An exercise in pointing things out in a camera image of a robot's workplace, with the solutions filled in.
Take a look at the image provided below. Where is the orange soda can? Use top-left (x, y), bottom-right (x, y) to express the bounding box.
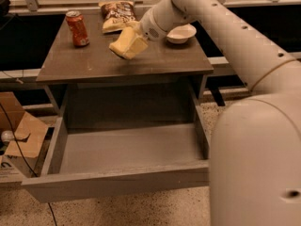
top-left (66, 10), bottom-right (89, 47)

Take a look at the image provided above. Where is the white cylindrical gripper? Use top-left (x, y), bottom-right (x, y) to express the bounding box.
top-left (109, 7), bottom-right (166, 59)

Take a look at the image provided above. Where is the yellow sponge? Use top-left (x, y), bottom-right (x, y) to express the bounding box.
top-left (109, 27), bottom-right (148, 59)

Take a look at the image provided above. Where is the brown cardboard box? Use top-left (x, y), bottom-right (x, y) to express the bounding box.
top-left (0, 92), bottom-right (48, 183)

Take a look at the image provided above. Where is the grey open top drawer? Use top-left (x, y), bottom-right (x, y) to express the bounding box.
top-left (20, 82), bottom-right (212, 204)

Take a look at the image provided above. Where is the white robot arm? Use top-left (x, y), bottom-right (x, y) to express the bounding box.
top-left (109, 0), bottom-right (301, 226)

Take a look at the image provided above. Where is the brown chip bag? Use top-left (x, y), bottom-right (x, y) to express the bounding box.
top-left (99, 1), bottom-right (137, 34)

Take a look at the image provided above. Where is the white bowl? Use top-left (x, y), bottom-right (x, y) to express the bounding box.
top-left (166, 24), bottom-right (197, 44)

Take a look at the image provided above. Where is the black cable on left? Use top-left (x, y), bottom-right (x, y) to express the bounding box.
top-left (0, 104), bottom-right (58, 226)

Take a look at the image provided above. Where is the grey cabinet counter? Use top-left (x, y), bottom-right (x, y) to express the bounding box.
top-left (37, 10), bottom-right (213, 111)

